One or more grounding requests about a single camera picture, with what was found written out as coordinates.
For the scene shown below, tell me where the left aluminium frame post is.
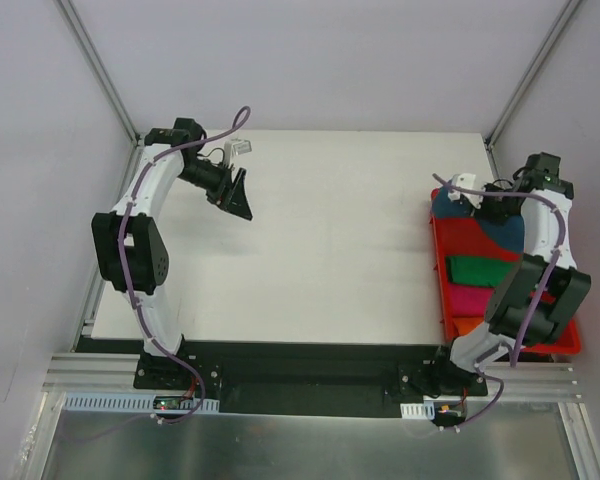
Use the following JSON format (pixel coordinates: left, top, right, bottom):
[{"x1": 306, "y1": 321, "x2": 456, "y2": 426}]
[{"x1": 53, "y1": 0, "x2": 141, "y2": 145}]

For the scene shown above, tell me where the slotted cable duct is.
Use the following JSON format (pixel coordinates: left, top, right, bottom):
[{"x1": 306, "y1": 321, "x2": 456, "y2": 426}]
[
  {"x1": 64, "y1": 393, "x2": 220, "y2": 415},
  {"x1": 400, "y1": 402, "x2": 435, "y2": 421}
]

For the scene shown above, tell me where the blue t shirt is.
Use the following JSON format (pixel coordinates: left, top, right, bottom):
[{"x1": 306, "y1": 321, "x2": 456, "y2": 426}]
[{"x1": 431, "y1": 187, "x2": 525, "y2": 254}]

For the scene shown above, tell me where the aluminium front rail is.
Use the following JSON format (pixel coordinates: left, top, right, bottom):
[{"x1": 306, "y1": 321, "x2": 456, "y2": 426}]
[{"x1": 43, "y1": 352, "x2": 585, "y2": 403}]

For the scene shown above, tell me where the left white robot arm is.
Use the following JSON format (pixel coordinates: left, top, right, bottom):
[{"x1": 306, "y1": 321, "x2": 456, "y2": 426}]
[{"x1": 91, "y1": 107, "x2": 253, "y2": 390}]

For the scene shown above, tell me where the pink rolled t shirt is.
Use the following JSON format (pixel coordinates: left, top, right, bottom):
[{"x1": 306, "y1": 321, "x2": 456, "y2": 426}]
[{"x1": 449, "y1": 284, "x2": 494, "y2": 317}]

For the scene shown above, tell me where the green rolled t shirt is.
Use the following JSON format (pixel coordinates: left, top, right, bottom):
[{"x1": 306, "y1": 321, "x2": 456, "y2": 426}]
[{"x1": 445, "y1": 255, "x2": 514, "y2": 288}]

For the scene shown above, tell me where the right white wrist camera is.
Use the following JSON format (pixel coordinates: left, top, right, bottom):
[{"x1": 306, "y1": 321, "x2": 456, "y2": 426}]
[{"x1": 447, "y1": 173, "x2": 485, "y2": 210}]

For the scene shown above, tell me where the right slotted cable duct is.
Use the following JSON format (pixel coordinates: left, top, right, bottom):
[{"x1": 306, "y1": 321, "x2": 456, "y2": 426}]
[{"x1": 400, "y1": 402, "x2": 435, "y2": 421}]

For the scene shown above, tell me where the red plastic bin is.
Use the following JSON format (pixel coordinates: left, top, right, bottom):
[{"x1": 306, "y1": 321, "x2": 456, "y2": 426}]
[{"x1": 431, "y1": 213, "x2": 580, "y2": 354}]

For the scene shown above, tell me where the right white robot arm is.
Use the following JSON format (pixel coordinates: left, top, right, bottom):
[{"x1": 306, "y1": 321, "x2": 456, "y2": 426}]
[{"x1": 426, "y1": 152, "x2": 591, "y2": 397}]

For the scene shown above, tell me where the right aluminium frame post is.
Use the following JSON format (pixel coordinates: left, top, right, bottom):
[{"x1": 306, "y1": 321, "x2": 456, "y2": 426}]
[{"x1": 484, "y1": 0, "x2": 585, "y2": 152}]

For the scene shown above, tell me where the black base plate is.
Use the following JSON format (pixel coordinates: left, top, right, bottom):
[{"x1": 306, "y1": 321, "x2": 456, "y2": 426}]
[{"x1": 133, "y1": 341, "x2": 487, "y2": 418}]

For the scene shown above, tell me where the orange rolled t shirt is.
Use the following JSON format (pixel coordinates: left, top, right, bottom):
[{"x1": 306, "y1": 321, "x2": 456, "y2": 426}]
[{"x1": 452, "y1": 317, "x2": 484, "y2": 337}]

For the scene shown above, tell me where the aluminium frame post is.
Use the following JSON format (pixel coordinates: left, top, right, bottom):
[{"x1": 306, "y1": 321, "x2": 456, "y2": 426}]
[
  {"x1": 53, "y1": 0, "x2": 141, "y2": 145},
  {"x1": 484, "y1": 0, "x2": 585, "y2": 152}
]

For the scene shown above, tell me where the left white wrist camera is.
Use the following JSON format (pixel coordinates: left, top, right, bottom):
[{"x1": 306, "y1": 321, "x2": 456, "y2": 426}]
[{"x1": 223, "y1": 138, "x2": 252, "y2": 166}]

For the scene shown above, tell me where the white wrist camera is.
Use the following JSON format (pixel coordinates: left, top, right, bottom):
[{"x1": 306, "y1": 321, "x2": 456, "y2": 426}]
[
  {"x1": 223, "y1": 138, "x2": 252, "y2": 166},
  {"x1": 447, "y1": 173, "x2": 485, "y2": 210}
]

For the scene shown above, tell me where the left slotted cable duct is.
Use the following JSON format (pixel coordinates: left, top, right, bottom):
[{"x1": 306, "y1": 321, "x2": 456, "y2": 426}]
[{"x1": 64, "y1": 393, "x2": 220, "y2": 415}]

